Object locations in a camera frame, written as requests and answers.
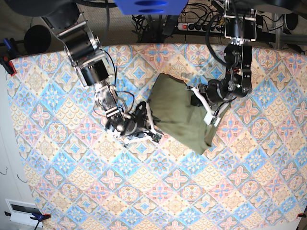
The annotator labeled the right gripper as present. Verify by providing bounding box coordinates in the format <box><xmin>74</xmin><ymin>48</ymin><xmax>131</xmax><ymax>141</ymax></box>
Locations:
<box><xmin>121</xmin><ymin>102</ymin><xmax>154</xmax><ymax>138</ymax></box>

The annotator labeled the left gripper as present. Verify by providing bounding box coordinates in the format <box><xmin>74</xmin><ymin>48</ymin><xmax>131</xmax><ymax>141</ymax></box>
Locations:
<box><xmin>190</xmin><ymin>80</ymin><xmax>232</xmax><ymax>108</ymax></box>

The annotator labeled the green t-shirt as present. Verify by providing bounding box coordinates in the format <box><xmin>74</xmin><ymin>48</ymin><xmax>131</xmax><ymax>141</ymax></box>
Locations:
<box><xmin>148</xmin><ymin>73</ymin><xmax>218</xmax><ymax>154</ymax></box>

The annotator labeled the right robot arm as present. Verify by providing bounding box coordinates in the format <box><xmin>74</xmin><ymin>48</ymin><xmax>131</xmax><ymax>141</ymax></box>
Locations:
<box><xmin>6</xmin><ymin>0</ymin><xmax>157</xmax><ymax>141</ymax></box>

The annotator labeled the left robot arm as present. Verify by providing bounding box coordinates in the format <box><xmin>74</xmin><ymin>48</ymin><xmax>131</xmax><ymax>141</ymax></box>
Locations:
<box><xmin>196</xmin><ymin>0</ymin><xmax>257</xmax><ymax>106</ymax></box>

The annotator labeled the white power strip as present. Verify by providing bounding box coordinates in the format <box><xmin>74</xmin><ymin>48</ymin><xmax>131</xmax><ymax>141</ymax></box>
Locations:
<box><xmin>177</xmin><ymin>23</ymin><xmax>224</xmax><ymax>33</ymax></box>

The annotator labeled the patterned tablecloth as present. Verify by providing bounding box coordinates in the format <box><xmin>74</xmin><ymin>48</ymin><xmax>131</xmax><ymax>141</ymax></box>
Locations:
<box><xmin>6</xmin><ymin>48</ymin><xmax>307</xmax><ymax>230</ymax></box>

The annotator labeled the black round stool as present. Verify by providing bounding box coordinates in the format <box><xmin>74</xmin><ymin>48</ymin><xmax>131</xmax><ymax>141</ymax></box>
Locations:
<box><xmin>24</xmin><ymin>25</ymin><xmax>51</xmax><ymax>55</ymax></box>

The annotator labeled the blue clamp lower left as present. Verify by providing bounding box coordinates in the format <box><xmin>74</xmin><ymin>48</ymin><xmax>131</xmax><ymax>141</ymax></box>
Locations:
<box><xmin>4</xmin><ymin>211</ymin><xmax>51</xmax><ymax>227</ymax></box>

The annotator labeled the blue clamp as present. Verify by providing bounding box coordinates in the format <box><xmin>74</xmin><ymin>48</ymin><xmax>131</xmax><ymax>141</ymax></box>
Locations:
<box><xmin>0</xmin><ymin>38</ymin><xmax>16</xmax><ymax>76</ymax></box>
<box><xmin>4</xmin><ymin>211</ymin><xmax>51</xmax><ymax>227</ymax></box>

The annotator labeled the blue clamp upper left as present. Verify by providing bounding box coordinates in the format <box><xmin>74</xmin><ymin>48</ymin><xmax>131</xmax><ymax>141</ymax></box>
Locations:
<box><xmin>0</xmin><ymin>38</ymin><xmax>16</xmax><ymax>76</ymax></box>

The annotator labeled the orange clamp lower right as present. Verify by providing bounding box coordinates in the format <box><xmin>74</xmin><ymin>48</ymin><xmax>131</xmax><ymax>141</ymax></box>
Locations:
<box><xmin>297</xmin><ymin>213</ymin><xmax>307</xmax><ymax>218</ymax></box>

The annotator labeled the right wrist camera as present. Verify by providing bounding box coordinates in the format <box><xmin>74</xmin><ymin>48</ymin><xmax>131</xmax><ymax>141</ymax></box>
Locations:
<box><xmin>152</xmin><ymin>133</ymin><xmax>163</xmax><ymax>143</ymax></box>

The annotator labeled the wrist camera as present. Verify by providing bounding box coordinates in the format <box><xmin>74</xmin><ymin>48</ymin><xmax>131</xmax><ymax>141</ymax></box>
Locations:
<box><xmin>203</xmin><ymin>113</ymin><xmax>221</xmax><ymax>127</ymax></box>
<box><xmin>152</xmin><ymin>133</ymin><xmax>163</xmax><ymax>143</ymax></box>

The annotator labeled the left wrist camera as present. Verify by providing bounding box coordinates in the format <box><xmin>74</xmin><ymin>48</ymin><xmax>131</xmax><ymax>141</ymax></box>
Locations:
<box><xmin>203</xmin><ymin>113</ymin><xmax>221</xmax><ymax>127</ymax></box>

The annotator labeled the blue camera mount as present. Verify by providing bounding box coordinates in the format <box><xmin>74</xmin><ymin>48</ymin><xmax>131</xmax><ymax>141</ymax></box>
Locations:
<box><xmin>114</xmin><ymin>0</ymin><xmax>188</xmax><ymax>15</ymax></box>

